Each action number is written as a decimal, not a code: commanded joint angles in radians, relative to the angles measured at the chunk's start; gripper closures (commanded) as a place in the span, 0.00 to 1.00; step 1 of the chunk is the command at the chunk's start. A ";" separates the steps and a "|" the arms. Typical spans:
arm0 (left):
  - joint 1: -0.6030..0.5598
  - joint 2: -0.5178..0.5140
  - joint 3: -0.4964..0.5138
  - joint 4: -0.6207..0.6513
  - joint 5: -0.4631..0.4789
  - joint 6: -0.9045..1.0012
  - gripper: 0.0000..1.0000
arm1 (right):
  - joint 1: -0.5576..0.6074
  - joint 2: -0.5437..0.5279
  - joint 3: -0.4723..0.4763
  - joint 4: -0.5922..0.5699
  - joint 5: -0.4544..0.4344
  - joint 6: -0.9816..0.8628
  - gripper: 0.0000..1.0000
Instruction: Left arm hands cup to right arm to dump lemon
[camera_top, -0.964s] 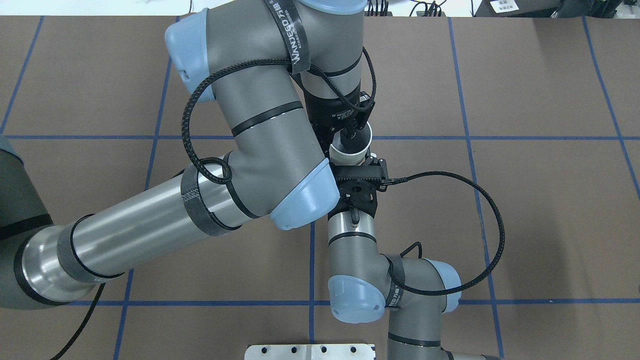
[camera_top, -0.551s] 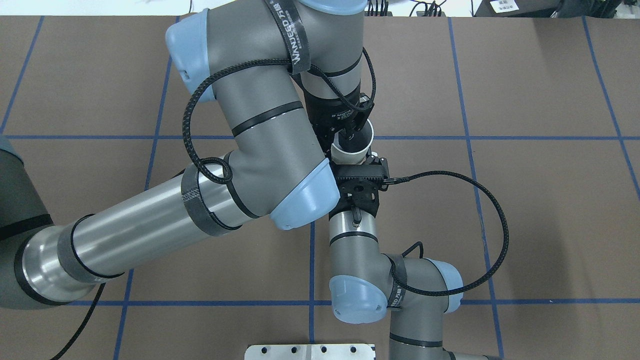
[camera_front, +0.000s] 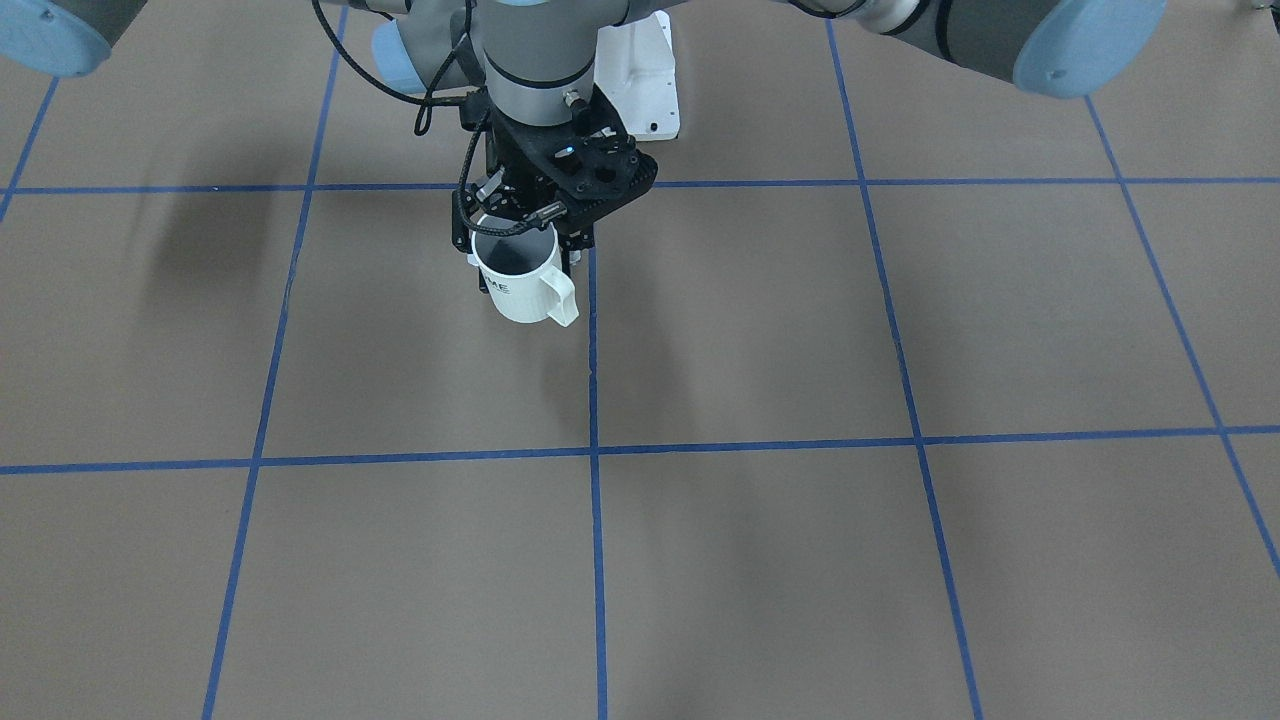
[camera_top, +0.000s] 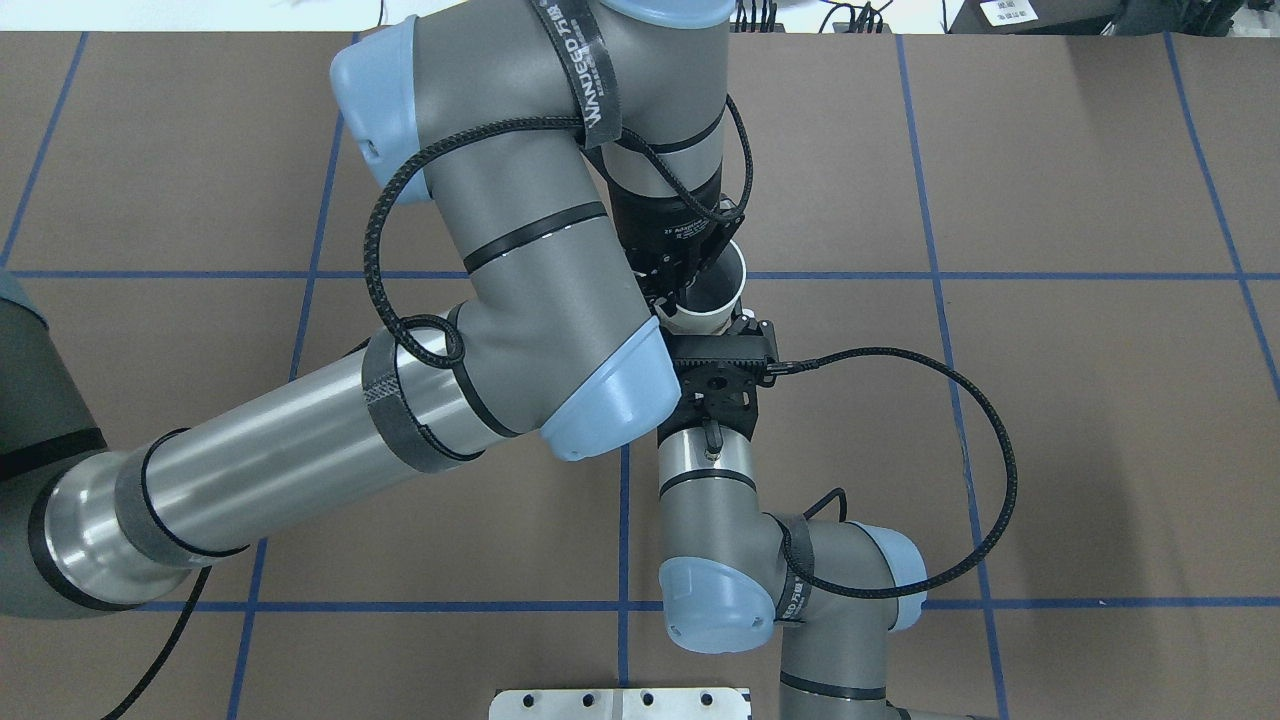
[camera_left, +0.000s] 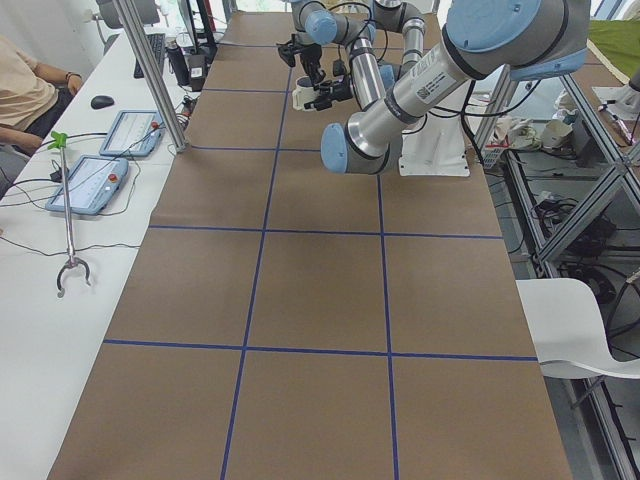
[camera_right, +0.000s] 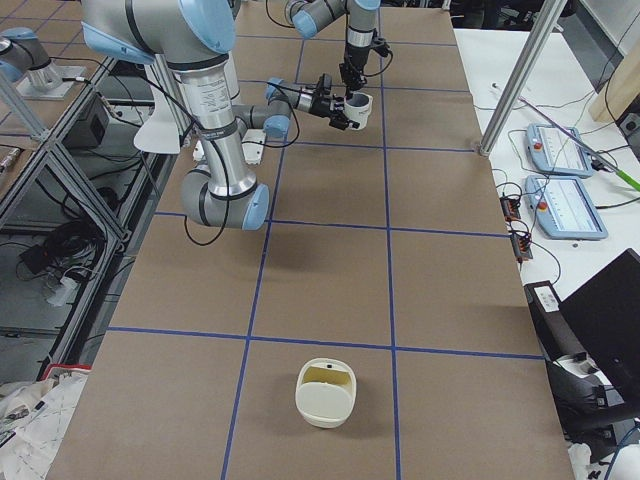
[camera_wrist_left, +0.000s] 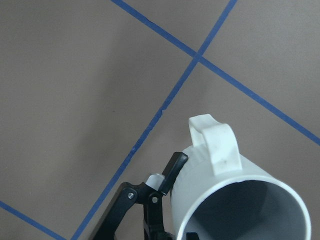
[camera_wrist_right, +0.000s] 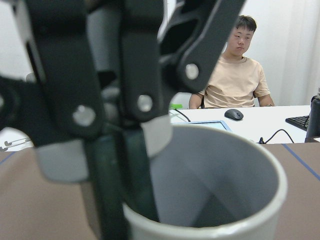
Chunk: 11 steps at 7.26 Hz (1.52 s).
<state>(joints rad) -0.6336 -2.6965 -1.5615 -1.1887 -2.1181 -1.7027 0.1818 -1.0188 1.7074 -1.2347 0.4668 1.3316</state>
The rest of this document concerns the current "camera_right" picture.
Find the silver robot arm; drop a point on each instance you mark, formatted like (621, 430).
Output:
(361, 36)
(196, 39)

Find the white crumpled cloth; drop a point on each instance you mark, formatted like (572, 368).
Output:
(34, 420)

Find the aluminium frame post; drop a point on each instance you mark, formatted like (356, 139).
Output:
(536, 40)

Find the upper teach pendant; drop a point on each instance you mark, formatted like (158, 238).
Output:
(553, 152)

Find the orange terminal block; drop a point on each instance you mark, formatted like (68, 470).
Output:
(510, 208)
(521, 244)

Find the orange terminal block lower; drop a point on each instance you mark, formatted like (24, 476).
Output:
(521, 244)

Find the teach pendant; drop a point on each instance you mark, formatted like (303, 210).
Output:
(553, 152)
(562, 208)

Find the white cup with handle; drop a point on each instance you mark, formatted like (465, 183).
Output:
(357, 109)

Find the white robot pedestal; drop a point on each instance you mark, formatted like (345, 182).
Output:
(163, 132)

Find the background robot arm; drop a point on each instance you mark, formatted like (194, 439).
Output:
(24, 60)

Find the orange terminal block upper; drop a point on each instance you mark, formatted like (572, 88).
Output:
(510, 208)

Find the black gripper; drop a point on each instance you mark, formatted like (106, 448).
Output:
(318, 105)
(357, 56)

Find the black laptop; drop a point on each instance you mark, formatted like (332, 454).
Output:
(604, 316)

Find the cream plastic basket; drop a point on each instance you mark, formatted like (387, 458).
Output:
(325, 392)

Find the lower teach pendant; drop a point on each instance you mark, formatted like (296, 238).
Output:
(562, 208)

